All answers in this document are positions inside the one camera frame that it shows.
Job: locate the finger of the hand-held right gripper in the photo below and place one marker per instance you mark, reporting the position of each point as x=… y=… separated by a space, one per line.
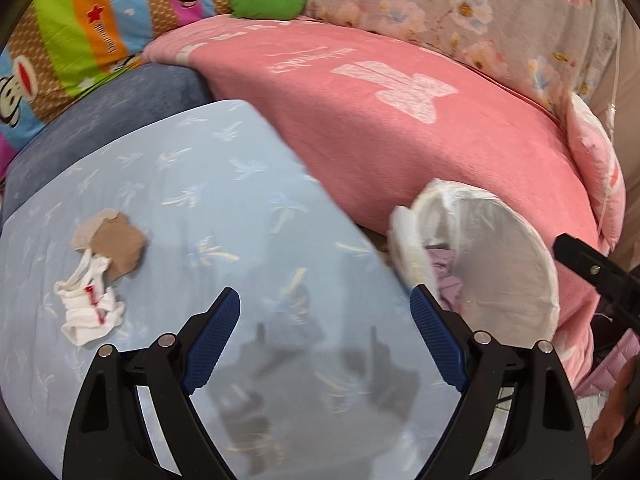
x=587 y=262

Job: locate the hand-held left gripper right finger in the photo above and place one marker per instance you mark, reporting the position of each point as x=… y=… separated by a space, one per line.
x=440 y=340

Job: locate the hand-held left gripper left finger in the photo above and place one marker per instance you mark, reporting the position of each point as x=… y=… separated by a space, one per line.
x=210 y=345

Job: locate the pink clothes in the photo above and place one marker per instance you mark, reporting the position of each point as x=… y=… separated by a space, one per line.
x=445 y=280

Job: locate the white plastic-lined basket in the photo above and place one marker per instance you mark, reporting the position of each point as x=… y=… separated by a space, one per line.
x=500 y=260

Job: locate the white sock with red mark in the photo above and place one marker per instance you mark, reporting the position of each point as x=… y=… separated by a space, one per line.
x=85 y=320

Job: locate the pink quilted cloth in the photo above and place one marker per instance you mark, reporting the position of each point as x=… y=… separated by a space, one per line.
x=617 y=360

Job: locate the pink quilted pillow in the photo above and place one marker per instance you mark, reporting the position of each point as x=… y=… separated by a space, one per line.
x=597 y=160

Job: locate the reddish brown cloth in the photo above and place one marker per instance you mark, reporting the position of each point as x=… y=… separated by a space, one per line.
x=610 y=420

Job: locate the beige stocking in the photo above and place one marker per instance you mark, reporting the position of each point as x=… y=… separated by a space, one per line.
x=117 y=247

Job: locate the pink fleece blanket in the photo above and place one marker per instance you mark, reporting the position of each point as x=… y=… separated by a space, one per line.
x=350 y=125

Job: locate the dark blue cushion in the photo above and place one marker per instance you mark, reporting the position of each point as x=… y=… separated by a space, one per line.
x=125 y=100

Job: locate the floral grey quilt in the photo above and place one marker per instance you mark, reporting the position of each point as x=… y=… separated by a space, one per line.
x=450 y=5

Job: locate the colourful monkey print quilt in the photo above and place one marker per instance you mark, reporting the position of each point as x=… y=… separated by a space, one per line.
x=60 y=35

